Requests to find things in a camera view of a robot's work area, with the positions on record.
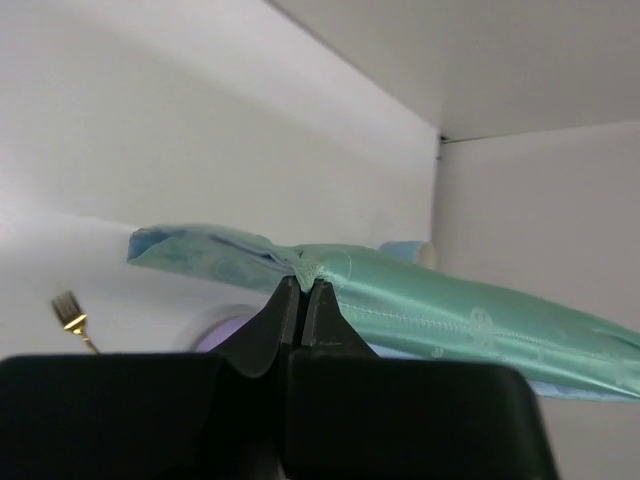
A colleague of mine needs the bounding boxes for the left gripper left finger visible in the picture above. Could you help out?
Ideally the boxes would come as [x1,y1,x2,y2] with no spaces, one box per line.
[217,276,300,378]

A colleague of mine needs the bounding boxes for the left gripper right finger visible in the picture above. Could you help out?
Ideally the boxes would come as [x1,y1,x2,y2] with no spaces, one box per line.
[300,280,378,358]

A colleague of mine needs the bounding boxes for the teal satin placemat cloth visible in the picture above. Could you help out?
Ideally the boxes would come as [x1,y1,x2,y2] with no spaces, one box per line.
[127,226,639,402]

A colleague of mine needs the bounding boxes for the purple plate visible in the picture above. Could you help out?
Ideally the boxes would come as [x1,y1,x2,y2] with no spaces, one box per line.
[188,304,258,353]

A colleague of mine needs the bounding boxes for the light blue mug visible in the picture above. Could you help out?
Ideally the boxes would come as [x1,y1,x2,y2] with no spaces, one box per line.
[379,241,437,270]

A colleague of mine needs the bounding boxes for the gold fork green handle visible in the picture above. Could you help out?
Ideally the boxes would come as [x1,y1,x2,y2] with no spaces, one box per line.
[50,291,100,354]

